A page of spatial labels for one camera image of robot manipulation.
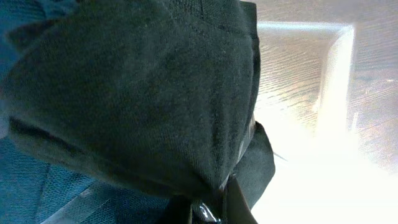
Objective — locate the dark grey garment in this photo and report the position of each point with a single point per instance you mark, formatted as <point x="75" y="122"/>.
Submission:
<point x="150" y="95"/>

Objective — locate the clear plastic storage bin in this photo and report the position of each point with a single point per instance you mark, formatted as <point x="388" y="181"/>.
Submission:
<point x="328" y="102"/>

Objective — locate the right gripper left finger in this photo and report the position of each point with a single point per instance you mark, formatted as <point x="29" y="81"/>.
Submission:
<point x="178" y="211"/>

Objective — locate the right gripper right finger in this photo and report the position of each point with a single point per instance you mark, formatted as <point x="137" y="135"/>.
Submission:
<point x="236" y="210"/>

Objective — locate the blue garment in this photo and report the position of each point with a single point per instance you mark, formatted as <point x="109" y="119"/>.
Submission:
<point x="32" y="190"/>

